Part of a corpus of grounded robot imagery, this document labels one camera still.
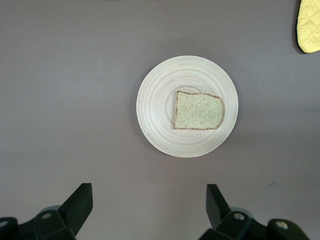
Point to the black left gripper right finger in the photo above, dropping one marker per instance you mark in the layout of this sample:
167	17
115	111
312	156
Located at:
220	217

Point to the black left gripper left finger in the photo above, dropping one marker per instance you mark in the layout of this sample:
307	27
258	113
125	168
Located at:
72	215

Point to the slice of brown bread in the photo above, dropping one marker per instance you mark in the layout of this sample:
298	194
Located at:
197	111

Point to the round light wooden plate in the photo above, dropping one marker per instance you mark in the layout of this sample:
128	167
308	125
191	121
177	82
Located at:
160	82

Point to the yellow quilted oven mitt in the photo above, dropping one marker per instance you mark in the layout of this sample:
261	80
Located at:
308	25

